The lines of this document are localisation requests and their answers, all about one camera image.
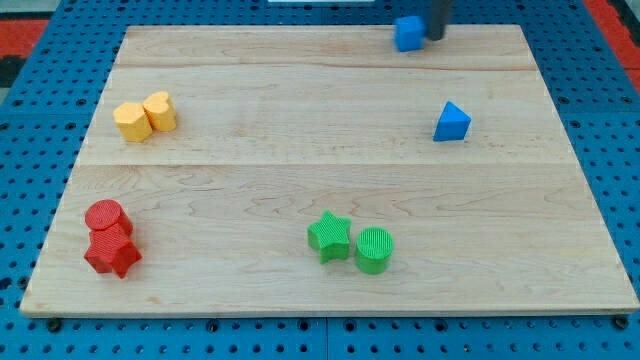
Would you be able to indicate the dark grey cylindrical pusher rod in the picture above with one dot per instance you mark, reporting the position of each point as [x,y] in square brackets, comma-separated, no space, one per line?
[439,18]

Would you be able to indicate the blue cube block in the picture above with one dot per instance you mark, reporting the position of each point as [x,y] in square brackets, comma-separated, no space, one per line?
[409,33]

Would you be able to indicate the yellow heart block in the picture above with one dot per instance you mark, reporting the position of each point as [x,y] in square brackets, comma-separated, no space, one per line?
[160,111]

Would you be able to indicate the blue triangular prism block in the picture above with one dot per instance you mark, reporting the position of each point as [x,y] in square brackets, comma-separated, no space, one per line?
[452,125]

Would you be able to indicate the light wooden board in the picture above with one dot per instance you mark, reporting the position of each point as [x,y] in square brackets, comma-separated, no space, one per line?
[278,124]

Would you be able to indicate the green cylinder block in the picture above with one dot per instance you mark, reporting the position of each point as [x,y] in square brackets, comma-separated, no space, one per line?
[373,251]

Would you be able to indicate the green star block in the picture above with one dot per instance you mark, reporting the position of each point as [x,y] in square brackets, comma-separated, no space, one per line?
[330,237]

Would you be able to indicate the yellow hexagon block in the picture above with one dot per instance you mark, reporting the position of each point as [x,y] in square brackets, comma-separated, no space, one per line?
[132,122]

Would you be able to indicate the red cylinder block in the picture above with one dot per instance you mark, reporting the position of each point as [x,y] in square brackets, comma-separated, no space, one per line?
[106,213]

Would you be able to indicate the red star block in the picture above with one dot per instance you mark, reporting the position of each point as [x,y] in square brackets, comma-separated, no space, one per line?
[112,250]

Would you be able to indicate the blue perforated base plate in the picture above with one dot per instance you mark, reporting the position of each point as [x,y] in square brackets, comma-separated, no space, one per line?
[49,107]

